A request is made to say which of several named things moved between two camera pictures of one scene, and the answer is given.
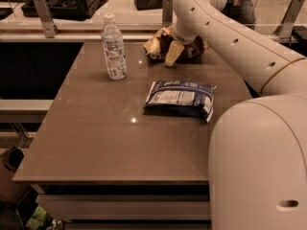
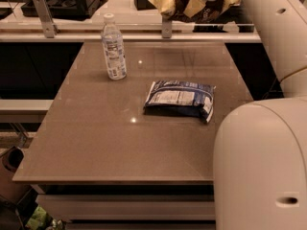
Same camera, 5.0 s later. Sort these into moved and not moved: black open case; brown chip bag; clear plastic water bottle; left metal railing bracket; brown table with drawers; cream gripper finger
Moved: cream gripper finger; brown chip bag
Not moved: clear plastic water bottle; black open case; left metal railing bracket; brown table with drawers
